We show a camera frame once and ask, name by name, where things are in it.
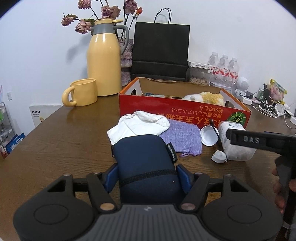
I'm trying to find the yellow ceramic mug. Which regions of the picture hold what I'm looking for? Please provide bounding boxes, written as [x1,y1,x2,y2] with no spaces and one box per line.
[62,78,98,108]

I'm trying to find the white plastic jar lid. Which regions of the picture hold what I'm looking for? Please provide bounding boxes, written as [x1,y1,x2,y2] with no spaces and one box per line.
[200,126,219,147]

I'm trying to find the white and yellow plush toy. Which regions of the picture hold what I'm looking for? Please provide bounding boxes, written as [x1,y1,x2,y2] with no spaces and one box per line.
[182,92,225,106]

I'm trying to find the clear jar of seeds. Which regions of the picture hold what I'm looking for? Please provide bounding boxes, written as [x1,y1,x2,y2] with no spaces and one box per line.
[187,67,211,86]

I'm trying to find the white flat box on jar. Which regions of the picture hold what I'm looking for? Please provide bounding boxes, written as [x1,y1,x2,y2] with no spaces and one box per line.
[188,61,211,70]

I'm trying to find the white charger adapter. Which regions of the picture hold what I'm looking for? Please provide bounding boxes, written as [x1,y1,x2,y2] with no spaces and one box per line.
[240,96,252,106]

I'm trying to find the white plastic container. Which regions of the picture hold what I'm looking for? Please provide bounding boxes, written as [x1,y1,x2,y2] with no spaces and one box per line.
[217,120,258,162]

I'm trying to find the white booklet at table edge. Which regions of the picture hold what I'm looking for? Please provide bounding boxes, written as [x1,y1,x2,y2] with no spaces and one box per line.
[29,104,62,127]

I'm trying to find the left water bottle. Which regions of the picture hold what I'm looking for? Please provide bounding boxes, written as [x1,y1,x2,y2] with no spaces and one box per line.
[207,52,220,83]

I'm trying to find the person's right hand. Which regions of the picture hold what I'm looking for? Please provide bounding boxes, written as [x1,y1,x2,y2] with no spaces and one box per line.
[272,168,295,214]

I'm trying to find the purple knitted cloth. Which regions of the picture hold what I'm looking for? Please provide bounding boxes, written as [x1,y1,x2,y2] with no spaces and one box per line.
[160,119,202,157]

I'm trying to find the blue box on shelf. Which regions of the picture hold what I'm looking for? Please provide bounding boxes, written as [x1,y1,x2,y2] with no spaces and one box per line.
[5,133,26,154]

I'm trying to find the water bottle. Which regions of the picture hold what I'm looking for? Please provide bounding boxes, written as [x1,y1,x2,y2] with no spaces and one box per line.
[218,54,229,85]
[228,58,239,87]
[207,52,220,83]

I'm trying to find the colourful snack packet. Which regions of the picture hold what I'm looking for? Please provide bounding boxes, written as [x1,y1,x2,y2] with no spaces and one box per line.
[269,79,287,103]

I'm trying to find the orange cardboard box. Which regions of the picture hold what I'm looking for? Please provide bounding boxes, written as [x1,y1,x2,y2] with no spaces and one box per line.
[118,77,251,128]

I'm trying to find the small white cap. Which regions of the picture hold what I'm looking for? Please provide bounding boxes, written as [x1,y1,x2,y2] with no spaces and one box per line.
[211,150,227,164]

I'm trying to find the white tangled cables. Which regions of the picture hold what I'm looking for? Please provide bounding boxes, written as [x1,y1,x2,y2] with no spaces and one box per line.
[252,89,296,129]

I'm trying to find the middle water bottle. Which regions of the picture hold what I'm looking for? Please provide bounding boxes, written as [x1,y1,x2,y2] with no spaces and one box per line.
[218,54,229,85]

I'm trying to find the white folded cloth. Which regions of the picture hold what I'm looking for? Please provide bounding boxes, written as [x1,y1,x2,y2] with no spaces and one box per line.
[107,110,170,145]

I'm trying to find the yellow thermos jug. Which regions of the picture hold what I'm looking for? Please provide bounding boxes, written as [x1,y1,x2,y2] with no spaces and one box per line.
[87,19,130,96]

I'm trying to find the metal wire shelf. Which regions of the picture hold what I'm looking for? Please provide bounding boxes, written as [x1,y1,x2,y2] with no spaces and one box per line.
[0,102,16,159]

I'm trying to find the black paper shopping bag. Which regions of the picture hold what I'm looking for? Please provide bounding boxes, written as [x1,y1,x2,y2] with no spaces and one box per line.
[131,8,190,81]

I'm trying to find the fuzzy pink vase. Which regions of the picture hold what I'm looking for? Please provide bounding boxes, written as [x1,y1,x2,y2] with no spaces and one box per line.
[121,39,133,86]

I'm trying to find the navy blue fabric pouch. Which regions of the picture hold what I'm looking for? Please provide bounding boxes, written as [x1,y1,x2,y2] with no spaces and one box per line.
[112,135,184,204]

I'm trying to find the white robot figurine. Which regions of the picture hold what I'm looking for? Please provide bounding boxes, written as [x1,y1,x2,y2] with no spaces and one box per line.
[235,76,249,97]

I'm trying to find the right water bottle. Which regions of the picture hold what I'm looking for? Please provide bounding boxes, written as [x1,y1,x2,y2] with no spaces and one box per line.
[228,58,239,87]

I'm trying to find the dried pink flower bouquet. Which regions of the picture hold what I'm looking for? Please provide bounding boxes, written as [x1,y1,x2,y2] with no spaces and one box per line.
[61,0,143,34]

